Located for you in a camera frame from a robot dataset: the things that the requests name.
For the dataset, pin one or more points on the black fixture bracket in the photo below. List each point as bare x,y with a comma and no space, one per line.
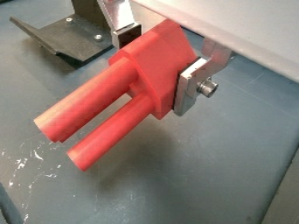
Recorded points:
79,37

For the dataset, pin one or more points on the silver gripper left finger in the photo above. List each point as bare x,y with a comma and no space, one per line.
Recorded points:
124,28

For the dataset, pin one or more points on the red three prong object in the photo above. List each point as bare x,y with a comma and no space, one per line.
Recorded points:
142,71

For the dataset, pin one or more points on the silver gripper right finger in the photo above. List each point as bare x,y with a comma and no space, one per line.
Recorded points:
194,81

